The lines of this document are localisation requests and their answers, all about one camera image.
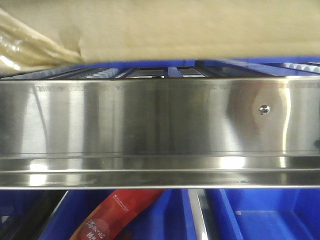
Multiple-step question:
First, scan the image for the steel shelf divider bar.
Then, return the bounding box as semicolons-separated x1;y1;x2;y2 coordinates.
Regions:
188;188;211;240

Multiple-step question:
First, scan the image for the blue bin lower left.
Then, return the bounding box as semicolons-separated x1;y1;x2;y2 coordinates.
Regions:
0;190;44;226

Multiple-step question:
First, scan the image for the stainless steel shelf rail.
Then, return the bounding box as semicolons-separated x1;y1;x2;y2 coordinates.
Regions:
0;77;320;190

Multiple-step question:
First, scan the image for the brown cardboard carton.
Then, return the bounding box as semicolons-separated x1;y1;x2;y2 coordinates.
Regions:
0;0;320;75

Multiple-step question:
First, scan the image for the red printed package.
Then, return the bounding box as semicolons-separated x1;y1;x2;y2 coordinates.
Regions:
70;189;165;240

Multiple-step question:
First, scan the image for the blue bin lower right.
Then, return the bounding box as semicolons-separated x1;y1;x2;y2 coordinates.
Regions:
205;188;320;240

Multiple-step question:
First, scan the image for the shelf roller track bed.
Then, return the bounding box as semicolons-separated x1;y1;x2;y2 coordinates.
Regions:
0;56;320;80

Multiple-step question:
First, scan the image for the silver rail screw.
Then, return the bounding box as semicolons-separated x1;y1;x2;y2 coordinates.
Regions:
258;105;271;116

